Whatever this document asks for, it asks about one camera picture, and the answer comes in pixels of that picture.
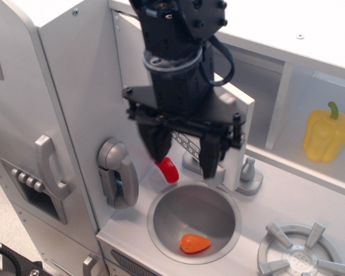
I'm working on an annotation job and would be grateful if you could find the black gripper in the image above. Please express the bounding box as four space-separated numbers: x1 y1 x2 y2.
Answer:
122 62 245 179

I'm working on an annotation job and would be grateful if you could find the grey microwave door handle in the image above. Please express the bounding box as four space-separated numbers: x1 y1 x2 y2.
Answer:
202 93 236 189

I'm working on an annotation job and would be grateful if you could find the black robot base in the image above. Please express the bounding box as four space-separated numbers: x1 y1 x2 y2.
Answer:
0 243 48 275

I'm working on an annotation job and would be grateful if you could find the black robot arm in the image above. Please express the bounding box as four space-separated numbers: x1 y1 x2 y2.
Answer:
122 1 246 179

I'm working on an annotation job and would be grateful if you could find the red toy pepper slice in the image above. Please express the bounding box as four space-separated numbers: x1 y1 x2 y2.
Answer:
155 157 179 184

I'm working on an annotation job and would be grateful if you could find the round metal sink bowl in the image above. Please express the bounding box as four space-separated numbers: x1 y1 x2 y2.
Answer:
147 181 242 265

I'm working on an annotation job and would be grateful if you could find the grey toy faucet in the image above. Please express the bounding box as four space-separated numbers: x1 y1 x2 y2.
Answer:
182 152 263 196

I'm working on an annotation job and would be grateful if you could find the grey toy telephone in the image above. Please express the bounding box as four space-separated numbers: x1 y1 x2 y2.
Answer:
97 138 139 209

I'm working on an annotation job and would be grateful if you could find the orange toy carrot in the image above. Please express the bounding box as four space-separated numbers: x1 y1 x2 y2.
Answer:
179 233 212 254

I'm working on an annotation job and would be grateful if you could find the white toy kitchen unit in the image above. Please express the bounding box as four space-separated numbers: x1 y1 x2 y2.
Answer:
0 1 345 275

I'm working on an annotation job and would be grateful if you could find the grey oven control panel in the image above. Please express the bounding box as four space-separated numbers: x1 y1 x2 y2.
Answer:
110 250 157 276

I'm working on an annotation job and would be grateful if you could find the yellow toy bell pepper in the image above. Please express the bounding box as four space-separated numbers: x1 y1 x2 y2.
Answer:
302 101 345 162

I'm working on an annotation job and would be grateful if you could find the grey stove burner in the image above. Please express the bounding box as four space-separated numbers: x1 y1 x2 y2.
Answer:
257 222 345 275

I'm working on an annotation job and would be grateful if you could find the grey ice dispenser panel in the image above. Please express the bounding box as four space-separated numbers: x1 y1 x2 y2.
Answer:
1 159 67 224

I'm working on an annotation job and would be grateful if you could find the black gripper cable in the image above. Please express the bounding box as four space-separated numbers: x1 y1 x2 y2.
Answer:
200 36 235 86

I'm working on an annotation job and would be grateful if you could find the grey fridge door handle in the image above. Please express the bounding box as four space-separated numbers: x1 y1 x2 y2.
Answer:
34 135 70 201

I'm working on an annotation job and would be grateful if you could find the grey lower door handle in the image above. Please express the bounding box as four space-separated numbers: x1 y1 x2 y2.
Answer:
82 255 103 276

